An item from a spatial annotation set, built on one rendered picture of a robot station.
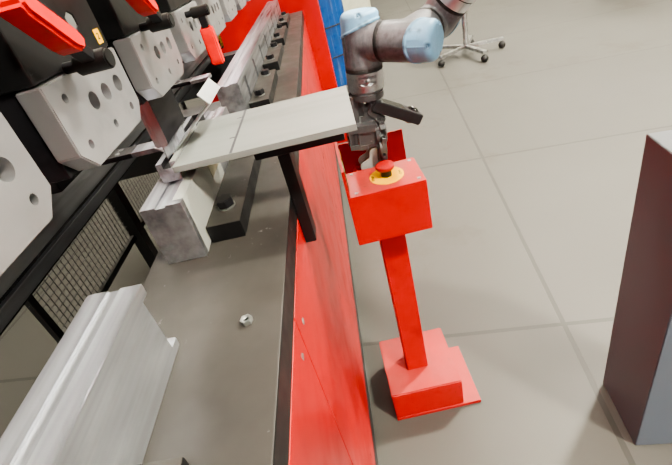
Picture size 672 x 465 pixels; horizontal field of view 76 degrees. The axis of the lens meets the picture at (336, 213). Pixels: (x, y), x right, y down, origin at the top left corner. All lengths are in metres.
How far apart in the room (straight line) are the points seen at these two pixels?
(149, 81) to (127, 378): 0.34
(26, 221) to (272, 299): 0.28
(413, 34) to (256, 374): 0.60
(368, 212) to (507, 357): 0.82
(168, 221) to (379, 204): 0.42
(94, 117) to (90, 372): 0.22
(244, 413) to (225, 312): 0.14
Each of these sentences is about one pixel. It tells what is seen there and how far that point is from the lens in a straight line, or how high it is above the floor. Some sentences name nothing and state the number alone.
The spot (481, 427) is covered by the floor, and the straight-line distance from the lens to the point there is 1.40.
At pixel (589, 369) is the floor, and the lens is 1.54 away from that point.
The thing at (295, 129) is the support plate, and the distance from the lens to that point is 0.63.
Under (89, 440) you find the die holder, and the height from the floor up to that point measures 0.95.
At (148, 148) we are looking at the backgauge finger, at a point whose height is 1.00.
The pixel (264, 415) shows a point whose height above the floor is 0.88.
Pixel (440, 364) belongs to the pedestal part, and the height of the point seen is 0.12.
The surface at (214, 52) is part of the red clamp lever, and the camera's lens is 0.83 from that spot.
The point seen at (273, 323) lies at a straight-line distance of 0.51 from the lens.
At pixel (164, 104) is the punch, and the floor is 1.06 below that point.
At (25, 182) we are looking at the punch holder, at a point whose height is 1.13.
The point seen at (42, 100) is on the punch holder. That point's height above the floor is 1.16.
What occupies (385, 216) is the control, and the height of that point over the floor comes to 0.72.
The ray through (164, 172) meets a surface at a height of 0.99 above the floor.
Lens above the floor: 1.22
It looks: 32 degrees down
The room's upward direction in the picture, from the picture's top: 15 degrees counter-clockwise
